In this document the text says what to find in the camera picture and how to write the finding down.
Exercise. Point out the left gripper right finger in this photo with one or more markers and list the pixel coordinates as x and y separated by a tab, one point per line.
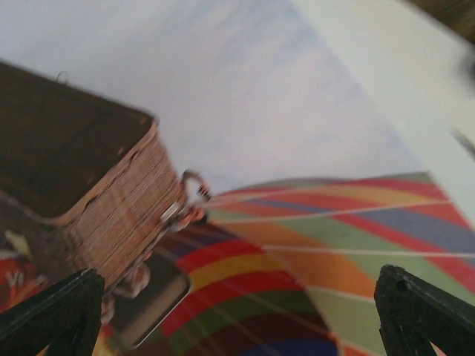
417	317

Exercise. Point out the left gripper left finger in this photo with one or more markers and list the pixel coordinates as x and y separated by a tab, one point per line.
63	319

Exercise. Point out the hot air balloon photo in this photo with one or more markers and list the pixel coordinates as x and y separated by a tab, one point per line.
314	192

